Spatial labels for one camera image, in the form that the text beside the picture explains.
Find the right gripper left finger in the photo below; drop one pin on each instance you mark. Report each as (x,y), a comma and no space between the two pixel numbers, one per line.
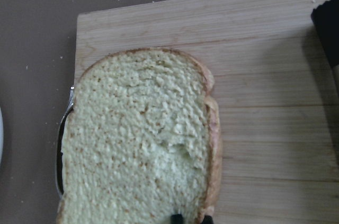
(177,219)

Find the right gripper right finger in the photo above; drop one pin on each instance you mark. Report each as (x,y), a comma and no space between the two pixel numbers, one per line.
(208,220)

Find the bread slice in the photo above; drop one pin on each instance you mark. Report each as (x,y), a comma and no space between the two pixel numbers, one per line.
(142,142)

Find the white round plate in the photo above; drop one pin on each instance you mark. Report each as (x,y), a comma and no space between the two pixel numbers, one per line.
(1,135)

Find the bamboo cutting board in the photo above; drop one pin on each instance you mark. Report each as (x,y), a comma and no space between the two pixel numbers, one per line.
(277,99)

